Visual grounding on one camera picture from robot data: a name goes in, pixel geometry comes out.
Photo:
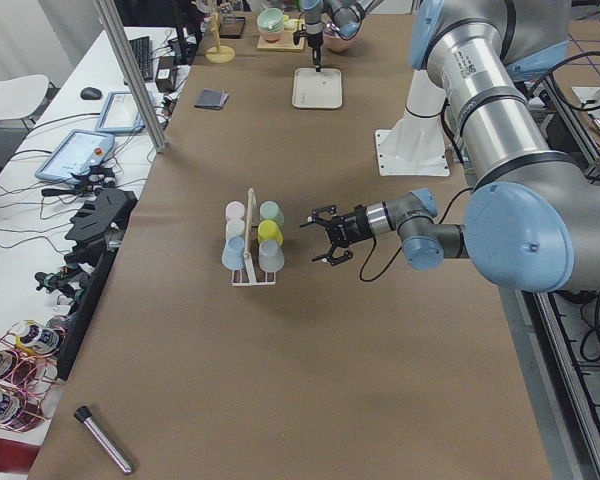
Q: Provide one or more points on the blue teach pendant far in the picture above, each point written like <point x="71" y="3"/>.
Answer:
<point x="119" y="115"/>

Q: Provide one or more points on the green cup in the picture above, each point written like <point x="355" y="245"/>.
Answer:
<point x="270" y="210"/>

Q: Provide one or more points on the cream white cup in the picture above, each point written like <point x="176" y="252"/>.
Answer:
<point x="235" y="228"/>

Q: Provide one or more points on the wooden mug tree stand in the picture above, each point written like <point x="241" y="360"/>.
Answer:
<point x="217" y="53"/>

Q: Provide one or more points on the light blue cup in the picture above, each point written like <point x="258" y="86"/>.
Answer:
<point x="233" y="253"/>

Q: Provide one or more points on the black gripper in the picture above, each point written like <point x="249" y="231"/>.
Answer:
<point x="352" y="226"/>
<point x="314" y="31"/>

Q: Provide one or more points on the black computer mouse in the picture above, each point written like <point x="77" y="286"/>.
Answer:
<point x="91" y="94"/>

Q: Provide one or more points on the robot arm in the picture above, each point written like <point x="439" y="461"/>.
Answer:
<point x="515" y="233"/>
<point x="347" y="16"/>

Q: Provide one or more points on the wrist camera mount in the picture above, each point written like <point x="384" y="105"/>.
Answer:
<point x="298" y="35"/>

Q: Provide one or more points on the wooden cutting board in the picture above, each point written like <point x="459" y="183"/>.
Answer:
<point x="284" y="44"/>

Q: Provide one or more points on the blue teach pendant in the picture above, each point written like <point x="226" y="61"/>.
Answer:
<point x="75" y="155"/>
<point x="119" y="115"/>

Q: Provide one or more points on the white rabbit tray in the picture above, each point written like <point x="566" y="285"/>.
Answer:
<point x="317" y="89"/>

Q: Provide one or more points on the black plastic holder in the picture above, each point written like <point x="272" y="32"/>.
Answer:
<point x="89" y="232"/>

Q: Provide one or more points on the blue teach pendant near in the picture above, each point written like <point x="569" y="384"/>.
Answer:
<point x="75" y="155"/>

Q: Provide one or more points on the aluminium frame post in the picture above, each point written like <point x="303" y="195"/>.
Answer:
<point x="113" y="26"/>

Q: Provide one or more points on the stacked green bowls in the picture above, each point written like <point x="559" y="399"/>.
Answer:
<point x="270" y="24"/>

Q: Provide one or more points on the yellow cup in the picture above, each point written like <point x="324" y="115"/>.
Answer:
<point x="269" y="230"/>

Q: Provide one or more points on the pink cup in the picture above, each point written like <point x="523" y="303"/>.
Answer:
<point x="235" y="210"/>

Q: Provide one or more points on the white wire cup rack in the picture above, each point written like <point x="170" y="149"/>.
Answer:
<point x="251" y="275"/>

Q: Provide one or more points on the metal tube black cap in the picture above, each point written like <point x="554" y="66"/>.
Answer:
<point x="84" y="416"/>

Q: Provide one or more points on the grey cup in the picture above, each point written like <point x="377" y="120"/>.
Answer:
<point x="270" y="257"/>

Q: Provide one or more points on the wooden rack handle rod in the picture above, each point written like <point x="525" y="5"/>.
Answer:
<point x="250" y="209"/>

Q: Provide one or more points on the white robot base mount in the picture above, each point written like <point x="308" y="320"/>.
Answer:
<point x="415" y="145"/>

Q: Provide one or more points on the pink ice bowl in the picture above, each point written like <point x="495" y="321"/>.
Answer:
<point x="334" y="42"/>

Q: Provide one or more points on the folded grey cloth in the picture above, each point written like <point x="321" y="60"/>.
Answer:
<point x="211" y="99"/>

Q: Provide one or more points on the black keyboard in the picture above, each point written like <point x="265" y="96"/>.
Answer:
<point x="141" y="48"/>

